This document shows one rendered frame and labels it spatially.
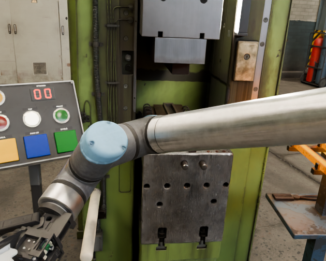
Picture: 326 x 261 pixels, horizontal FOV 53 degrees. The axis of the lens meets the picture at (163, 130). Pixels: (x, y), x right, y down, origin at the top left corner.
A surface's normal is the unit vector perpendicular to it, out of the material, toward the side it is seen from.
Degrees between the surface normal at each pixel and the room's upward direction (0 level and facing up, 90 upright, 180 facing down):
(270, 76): 90
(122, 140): 40
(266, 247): 0
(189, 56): 90
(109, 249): 90
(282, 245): 0
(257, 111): 56
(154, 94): 90
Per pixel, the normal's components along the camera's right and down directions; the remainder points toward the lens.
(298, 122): -0.68, 0.23
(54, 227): -0.10, -0.78
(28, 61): 0.35, 0.33
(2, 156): 0.48, -0.20
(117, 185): 0.11, 0.34
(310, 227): 0.05, -0.94
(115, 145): 0.44, -0.53
